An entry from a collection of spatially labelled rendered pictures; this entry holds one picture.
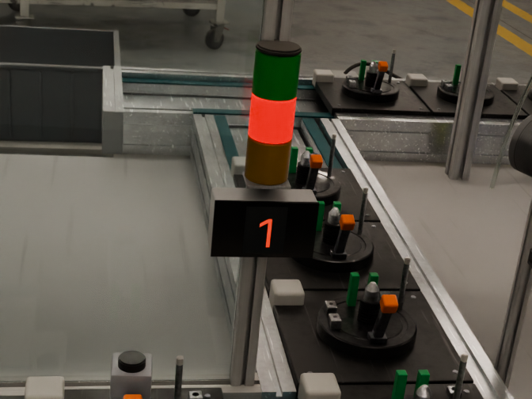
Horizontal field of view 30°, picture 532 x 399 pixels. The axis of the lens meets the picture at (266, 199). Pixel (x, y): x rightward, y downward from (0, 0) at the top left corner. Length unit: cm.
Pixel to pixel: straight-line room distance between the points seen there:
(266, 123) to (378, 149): 125
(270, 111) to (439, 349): 49
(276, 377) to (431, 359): 22
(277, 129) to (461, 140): 121
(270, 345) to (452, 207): 86
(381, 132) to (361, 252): 75
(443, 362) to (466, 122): 96
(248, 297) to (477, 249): 84
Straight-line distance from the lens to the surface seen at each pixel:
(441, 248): 196
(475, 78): 223
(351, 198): 184
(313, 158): 173
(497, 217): 215
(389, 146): 234
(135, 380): 109
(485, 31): 222
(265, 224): 114
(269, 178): 111
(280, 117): 109
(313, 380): 127
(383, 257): 164
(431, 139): 236
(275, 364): 135
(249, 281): 122
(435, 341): 144
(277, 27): 111
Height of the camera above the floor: 170
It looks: 24 degrees down
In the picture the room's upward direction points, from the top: 6 degrees clockwise
